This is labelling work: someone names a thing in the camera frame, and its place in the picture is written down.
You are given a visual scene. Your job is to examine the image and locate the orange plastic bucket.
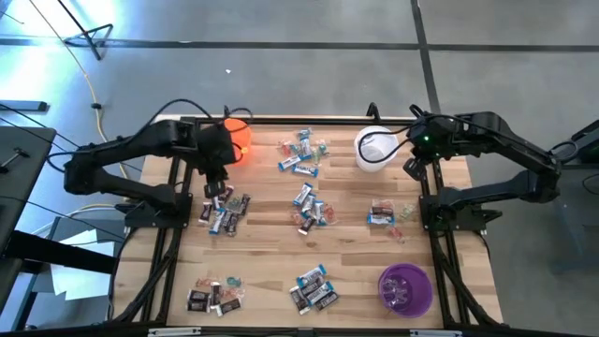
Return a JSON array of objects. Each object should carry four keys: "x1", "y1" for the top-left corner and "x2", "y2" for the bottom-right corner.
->
[{"x1": 223, "y1": 117, "x2": 255, "y2": 168}]

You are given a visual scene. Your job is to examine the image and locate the black aluminium table frame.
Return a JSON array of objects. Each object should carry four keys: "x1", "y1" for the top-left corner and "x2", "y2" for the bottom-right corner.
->
[{"x1": 108, "y1": 114, "x2": 505, "y2": 337}]

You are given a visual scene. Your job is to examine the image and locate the white jack-o-lantern bucket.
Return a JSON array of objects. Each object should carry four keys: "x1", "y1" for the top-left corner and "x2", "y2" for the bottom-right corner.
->
[{"x1": 353, "y1": 125, "x2": 400, "y2": 173}]

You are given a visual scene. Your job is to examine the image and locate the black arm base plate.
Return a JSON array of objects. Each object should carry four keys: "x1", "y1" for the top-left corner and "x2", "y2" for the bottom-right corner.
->
[
  {"x1": 419, "y1": 192, "x2": 503, "y2": 233},
  {"x1": 115, "y1": 192, "x2": 194, "y2": 230}
]

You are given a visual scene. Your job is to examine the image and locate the black side table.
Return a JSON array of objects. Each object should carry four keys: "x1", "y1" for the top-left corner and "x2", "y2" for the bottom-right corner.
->
[{"x1": 0, "y1": 125, "x2": 57, "y2": 254}]

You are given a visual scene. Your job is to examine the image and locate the yellow cable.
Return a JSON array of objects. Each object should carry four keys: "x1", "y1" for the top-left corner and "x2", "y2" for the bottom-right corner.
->
[{"x1": 27, "y1": 0, "x2": 130, "y2": 221}]

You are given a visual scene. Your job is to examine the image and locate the black tripod stand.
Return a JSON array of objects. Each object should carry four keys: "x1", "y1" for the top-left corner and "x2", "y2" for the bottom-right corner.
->
[{"x1": 55, "y1": 0, "x2": 115, "y2": 61}]

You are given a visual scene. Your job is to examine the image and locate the grey metal bar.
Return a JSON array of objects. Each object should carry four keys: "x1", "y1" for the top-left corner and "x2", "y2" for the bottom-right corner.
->
[{"x1": 0, "y1": 99, "x2": 50, "y2": 112}]

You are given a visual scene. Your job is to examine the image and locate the clear wrapped candy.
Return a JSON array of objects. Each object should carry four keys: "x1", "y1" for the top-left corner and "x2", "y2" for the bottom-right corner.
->
[{"x1": 381, "y1": 275, "x2": 413, "y2": 310}]

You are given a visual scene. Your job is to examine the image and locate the black table beam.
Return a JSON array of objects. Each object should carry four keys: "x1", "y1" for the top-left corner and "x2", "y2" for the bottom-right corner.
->
[{"x1": 0, "y1": 228, "x2": 118, "y2": 275}]

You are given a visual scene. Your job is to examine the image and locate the white papers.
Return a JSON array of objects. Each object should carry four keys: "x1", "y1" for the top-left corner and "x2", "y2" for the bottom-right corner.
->
[{"x1": 49, "y1": 227, "x2": 116, "y2": 300}]

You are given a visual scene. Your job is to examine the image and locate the black tool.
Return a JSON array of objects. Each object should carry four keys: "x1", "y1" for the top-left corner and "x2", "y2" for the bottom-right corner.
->
[{"x1": 0, "y1": 147, "x2": 30, "y2": 173}]

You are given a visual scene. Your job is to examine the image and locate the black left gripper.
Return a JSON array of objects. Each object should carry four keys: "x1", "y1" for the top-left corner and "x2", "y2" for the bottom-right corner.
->
[{"x1": 198, "y1": 122, "x2": 240, "y2": 198}]

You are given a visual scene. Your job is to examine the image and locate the purple plastic bowl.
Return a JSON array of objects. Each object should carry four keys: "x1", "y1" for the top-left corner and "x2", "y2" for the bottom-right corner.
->
[{"x1": 377, "y1": 262, "x2": 434, "y2": 319}]

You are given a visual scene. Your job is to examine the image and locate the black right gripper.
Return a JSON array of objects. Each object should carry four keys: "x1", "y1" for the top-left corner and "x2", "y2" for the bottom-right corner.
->
[{"x1": 402, "y1": 116, "x2": 446, "y2": 183}]

